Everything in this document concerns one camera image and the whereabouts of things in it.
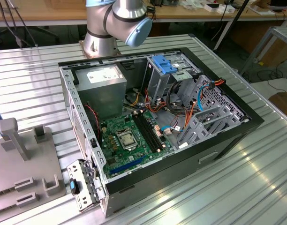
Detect black RAM slots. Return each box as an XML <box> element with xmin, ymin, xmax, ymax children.
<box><xmin>132</xmin><ymin>110</ymin><xmax>167</xmax><ymax>153</ymax></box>

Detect black open PC case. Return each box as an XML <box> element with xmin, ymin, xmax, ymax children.
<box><xmin>58</xmin><ymin>46</ymin><xmax>265</xmax><ymax>219</ymax></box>

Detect black clip with blue button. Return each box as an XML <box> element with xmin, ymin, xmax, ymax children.
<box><xmin>68</xmin><ymin>177</ymin><xmax>82</xmax><ymax>195</ymax></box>

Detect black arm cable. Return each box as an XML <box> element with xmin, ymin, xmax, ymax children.
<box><xmin>0</xmin><ymin>0</ymin><xmax>39</xmax><ymax>49</ymax></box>

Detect blue expansion slot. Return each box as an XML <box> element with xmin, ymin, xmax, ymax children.
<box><xmin>109</xmin><ymin>155</ymin><xmax>148</xmax><ymax>175</ymax></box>

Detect grey parts rack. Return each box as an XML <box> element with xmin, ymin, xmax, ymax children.
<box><xmin>0</xmin><ymin>117</ymin><xmax>67</xmax><ymax>214</ymax></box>

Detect blue data wire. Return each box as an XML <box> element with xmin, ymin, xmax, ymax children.
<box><xmin>196</xmin><ymin>80</ymin><xmax>216</xmax><ymax>113</ymax></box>

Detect red yellow supply wire bundle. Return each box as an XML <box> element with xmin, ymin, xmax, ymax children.
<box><xmin>123</xmin><ymin>88</ymin><xmax>169</xmax><ymax>115</ymax></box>

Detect green motherboard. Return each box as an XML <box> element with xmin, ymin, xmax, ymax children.
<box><xmin>100</xmin><ymin>109</ymin><xmax>176</xmax><ymax>179</ymax></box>

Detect CPU socket with silver CPU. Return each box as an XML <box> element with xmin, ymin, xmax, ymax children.
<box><xmin>116</xmin><ymin>129</ymin><xmax>141</xmax><ymax>151</ymax></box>

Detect grey Dell power supply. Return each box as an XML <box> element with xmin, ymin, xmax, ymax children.
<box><xmin>74</xmin><ymin>64</ymin><xmax>128</xmax><ymax>120</ymax></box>

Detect orange power wire black plug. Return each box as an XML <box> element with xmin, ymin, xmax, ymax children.
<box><xmin>181</xmin><ymin>78</ymin><xmax>227</xmax><ymax>133</ymax></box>

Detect drive cage with blue latches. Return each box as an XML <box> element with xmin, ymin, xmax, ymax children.
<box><xmin>143</xmin><ymin>53</ymin><xmax>198</xmax><ymax>105</ymax></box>

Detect small white box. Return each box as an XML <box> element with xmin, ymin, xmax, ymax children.
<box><xmin>204</xmin><ymin>2</ymin><xmax>236</xmax><ymax>14</ymax></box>

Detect grey metal disk bay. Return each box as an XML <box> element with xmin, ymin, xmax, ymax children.
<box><xmin>177</xmin><ymin>105</ymin><xmax>243</xmax><ymax>151</ymax></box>

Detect hinged metal slot bracket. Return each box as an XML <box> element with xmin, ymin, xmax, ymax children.
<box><xmin>67</xmin><ymin>158</ymin><xmax>107</xmax><ymax>213</ymax></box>

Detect brown cardboard box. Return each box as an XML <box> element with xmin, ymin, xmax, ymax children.
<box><xmin>268</xmin><ymin>91</ymin><xmax>287</xmax><ymax>118</ymax></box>

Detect black cable bundle in case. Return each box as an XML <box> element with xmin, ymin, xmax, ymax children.
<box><xmin>165</xmin><ymin>80</ymin><xmax>189</xmax><ymax>116</ymax></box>

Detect wooden desk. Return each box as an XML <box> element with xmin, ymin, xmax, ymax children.
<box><xmin>0</xmin><ymin>0</ymin><xmax>287</xmax><ymax>27</ymax></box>

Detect case fan with red wire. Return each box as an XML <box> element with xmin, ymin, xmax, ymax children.
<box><xmin>83</xmin><ymin>101</ymin><xmax>102</xmax><ymax>142</ymax></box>

